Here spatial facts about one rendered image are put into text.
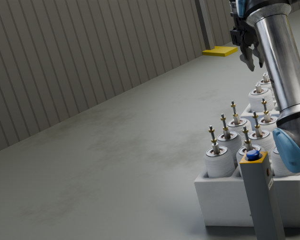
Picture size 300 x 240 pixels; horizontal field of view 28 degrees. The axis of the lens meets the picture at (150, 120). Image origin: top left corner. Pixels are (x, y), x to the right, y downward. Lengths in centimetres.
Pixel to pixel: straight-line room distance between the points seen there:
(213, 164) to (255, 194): 25
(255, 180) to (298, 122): 43
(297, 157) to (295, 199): 56
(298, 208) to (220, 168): 29
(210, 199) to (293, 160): 69
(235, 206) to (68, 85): 186
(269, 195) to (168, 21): 239
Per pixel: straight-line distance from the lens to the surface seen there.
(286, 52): 149
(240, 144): 214
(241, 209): 204
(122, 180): 263
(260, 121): 221
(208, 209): 209
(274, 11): 152
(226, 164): 203
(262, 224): 189
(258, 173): 179
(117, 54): 382
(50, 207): 262
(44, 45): 357
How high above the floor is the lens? 109
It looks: 20 degrees down
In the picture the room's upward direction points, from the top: 16 degrees counter-clockwise
